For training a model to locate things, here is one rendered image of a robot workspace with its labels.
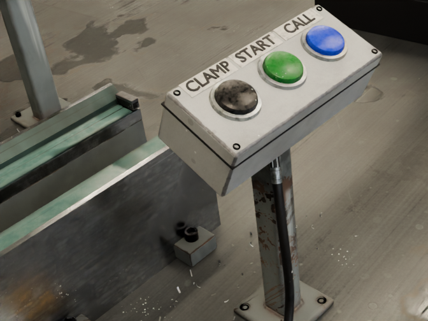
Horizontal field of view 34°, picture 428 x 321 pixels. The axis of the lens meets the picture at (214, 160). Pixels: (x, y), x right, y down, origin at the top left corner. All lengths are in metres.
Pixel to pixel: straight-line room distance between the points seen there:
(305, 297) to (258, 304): 0.05
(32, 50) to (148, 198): 0.38
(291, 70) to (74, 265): 0.28
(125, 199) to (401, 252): 0.29
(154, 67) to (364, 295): 0.58
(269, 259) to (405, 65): 0.52
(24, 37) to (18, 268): 0.44
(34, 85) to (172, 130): 0.54
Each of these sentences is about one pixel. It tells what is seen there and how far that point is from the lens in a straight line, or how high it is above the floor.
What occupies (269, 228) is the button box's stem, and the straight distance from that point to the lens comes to 0.61.
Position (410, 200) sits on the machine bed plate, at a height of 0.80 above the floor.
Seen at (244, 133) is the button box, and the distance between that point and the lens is 0.47.
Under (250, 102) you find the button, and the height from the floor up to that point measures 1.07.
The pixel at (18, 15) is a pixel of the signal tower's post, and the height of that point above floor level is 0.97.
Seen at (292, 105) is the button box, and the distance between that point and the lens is 0.50.
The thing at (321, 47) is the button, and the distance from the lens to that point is 0.54.
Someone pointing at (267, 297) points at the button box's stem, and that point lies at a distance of 0.68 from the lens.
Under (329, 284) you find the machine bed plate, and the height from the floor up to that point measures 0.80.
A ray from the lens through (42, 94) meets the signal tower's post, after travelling 1.03.
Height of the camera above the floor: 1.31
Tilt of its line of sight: 35 degrees down
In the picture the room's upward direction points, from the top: 8 degrees counter-clockwise
